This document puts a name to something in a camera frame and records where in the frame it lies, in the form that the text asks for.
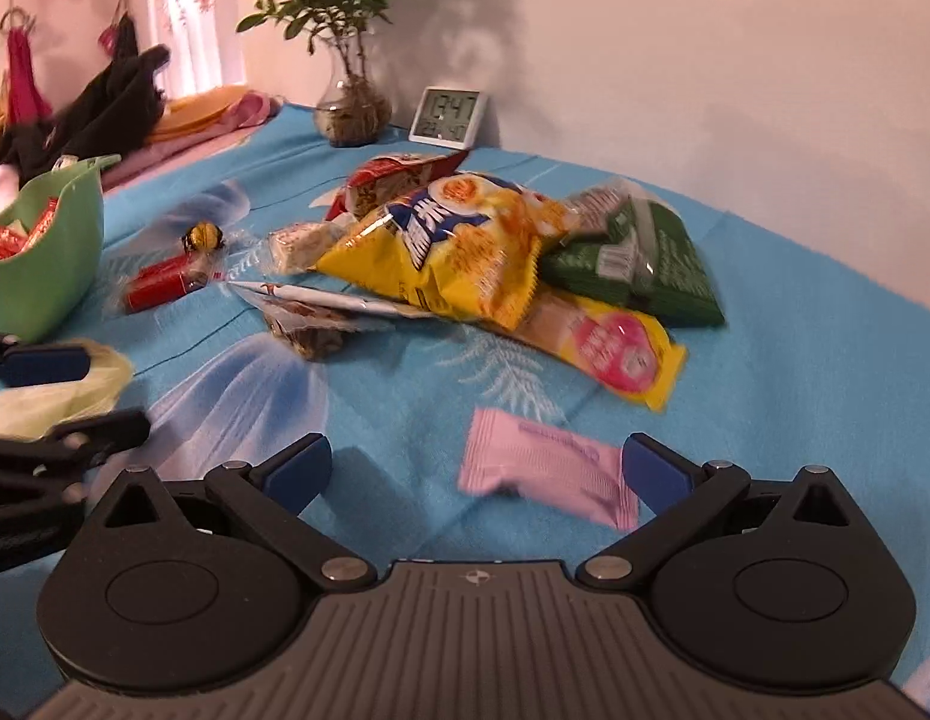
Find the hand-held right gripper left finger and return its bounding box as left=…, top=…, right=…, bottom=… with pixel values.
left=97, top=433, right=377, bottom=592

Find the clear brown nut packet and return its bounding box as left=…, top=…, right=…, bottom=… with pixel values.
left=261, top=300, right=362, bottom=362

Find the white rice cracker packet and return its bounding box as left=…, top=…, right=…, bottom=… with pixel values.
left=265, top=220, right=362, bottom=276

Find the yellow chip bag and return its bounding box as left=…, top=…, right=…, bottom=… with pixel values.
left=313, top=171, right=580, bottom=332

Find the yellow and black candy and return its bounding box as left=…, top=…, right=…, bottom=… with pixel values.
left=180, top=220, right=227, bottom=254

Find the red and white snack bag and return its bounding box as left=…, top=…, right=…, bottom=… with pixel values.
left=325, top=150, right=471, bottom=224

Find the blue floral tablecloth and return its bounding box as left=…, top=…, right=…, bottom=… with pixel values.
left=0, top=101, right=930, bottom=720

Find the white digital clock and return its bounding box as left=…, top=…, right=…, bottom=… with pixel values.
left=408, top=85, right=483, bottom=149

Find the red hanging cloth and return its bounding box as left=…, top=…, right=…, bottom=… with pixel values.
left=4, top=11, right=53, bottom=127

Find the floral curtain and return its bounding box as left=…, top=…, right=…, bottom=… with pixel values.
left=146, top=0, right=246, bottom=96

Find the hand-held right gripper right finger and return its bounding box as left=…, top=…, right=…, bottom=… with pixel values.
left=577, top=431, right=860, bottom=590

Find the orange cloth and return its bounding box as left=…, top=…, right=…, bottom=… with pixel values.
left=151, top=85, right=250, bottom=141

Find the pink pillow snack packet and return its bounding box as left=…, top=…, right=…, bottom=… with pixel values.
left=456, top=407, right=641, bottom=531

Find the green plastic bowl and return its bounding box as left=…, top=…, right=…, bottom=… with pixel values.
left=0, top=154, right=122, bottom=344

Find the pink folded cloth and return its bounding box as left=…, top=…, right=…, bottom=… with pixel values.
left=97, top=90, right=287, bottom=190

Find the green snack packet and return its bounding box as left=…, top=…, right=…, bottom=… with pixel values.
left=538, top=195, right=727, bottom=329

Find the yellow packet with pink label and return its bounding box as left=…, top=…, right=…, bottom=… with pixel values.
left=519, top=291, right=689, bottom=412

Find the black cloth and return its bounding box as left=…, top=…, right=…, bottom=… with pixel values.
left=0, top=43, right=171, bottom=192

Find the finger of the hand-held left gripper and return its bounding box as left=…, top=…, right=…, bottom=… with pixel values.
left=0, top=334, right=92, bottom=389
left=0, top=410, right=151, bottom=578

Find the leafy plant in glass vase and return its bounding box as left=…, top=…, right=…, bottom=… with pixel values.
left=236, top=0, right=470, bottom=149

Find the large red packet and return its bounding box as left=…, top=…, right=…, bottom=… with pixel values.
left=0, top=195, right=62, bottom=263

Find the red tube packet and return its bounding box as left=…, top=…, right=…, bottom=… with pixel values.
left=122, top=253, right=212, bottom=314

